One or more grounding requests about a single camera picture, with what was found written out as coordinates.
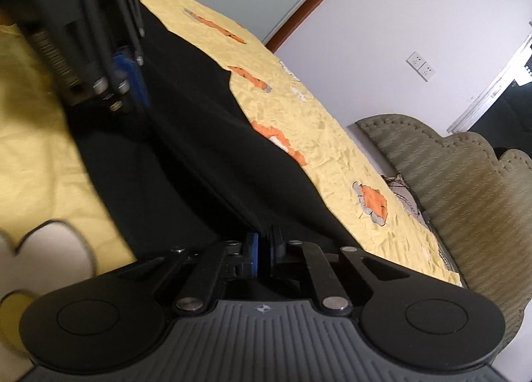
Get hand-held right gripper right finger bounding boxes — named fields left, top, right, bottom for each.
left=269, top=225, right=400, bottom=317

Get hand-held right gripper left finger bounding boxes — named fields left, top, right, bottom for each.
left=125, top=233, right=259, bottom=316

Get white framed dark cabinet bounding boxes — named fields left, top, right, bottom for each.
left=446, top=20, right=532, bottom=145

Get yellow printed bedsheet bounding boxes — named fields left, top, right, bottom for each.
left=0, top=0, right=464, bottom=366

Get black pants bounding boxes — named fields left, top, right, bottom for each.
left=66, top=3, right=363, bottom=267

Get patterned pillow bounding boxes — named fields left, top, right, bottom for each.
left=380, top=174, right=435, bottom=230

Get white wall switch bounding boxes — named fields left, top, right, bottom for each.
left=405, top=50, right=426, bottom=72

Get white wall socket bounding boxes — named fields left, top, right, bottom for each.
left=417, top=62, right=437, bottom=83

